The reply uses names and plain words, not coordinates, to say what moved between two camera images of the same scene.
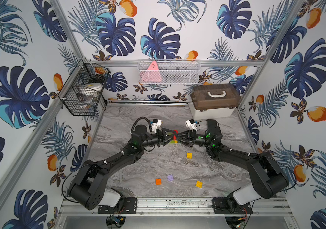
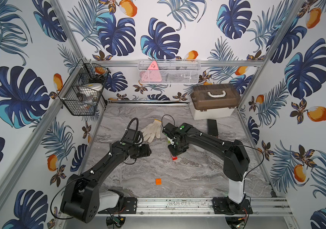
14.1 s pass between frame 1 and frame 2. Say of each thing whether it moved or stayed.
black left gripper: moved
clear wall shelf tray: stayed
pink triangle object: stayed
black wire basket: stayed
